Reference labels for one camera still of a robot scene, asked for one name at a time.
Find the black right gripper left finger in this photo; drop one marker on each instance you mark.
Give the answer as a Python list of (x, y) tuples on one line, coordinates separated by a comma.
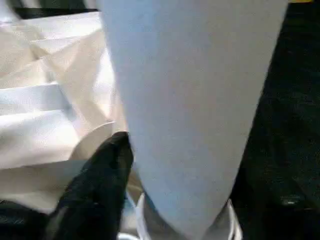
[(92, 195)]

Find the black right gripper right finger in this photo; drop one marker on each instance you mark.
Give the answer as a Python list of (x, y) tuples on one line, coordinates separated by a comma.
[(280, 210)]

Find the white plastic table leg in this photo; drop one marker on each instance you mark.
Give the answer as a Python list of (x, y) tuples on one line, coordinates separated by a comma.
[(195, 100)]

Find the black work mat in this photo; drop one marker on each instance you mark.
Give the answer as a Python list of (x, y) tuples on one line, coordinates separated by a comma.
[(290, 90)]

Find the small yellow label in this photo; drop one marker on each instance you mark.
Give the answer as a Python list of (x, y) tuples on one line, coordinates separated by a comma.
[(304, 1)]

